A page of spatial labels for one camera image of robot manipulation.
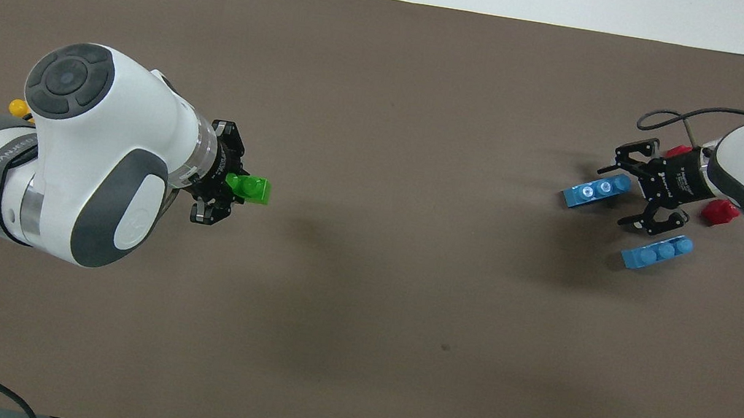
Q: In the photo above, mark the green two-stud toy brick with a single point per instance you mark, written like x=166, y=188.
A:
x=249, y=188

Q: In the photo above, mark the blue three-stud toy brick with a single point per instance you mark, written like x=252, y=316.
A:
x=657, y=252
x=592, y=192

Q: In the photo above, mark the brown table mat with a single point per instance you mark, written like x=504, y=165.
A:
x=405, y=280

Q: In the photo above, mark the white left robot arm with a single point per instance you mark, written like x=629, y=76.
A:
x=108, y=147

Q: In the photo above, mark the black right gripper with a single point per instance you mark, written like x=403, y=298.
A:
x=675, y=179

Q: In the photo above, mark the yellow two-stud toy brick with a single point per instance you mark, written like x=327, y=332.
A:
x=18, y=108

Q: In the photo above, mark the red one-stud toy brick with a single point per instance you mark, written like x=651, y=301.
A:
x=679, y=150
x=720, y=211

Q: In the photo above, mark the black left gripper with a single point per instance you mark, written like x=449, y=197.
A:
x=213, y=163

